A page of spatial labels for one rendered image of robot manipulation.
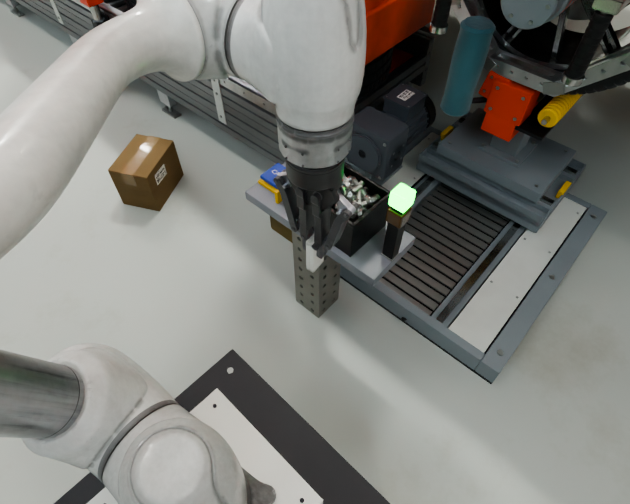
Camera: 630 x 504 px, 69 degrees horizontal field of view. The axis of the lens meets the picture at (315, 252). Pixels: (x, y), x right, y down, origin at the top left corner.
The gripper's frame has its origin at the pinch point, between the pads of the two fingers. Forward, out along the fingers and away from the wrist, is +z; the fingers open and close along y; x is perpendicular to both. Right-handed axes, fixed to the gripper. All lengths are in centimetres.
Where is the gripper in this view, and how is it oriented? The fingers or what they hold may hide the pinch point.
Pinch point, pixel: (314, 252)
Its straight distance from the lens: 72.6
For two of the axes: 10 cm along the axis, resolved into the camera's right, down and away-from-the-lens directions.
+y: 8.2, 4.5, -3.6
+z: 0.0, 6.3, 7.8
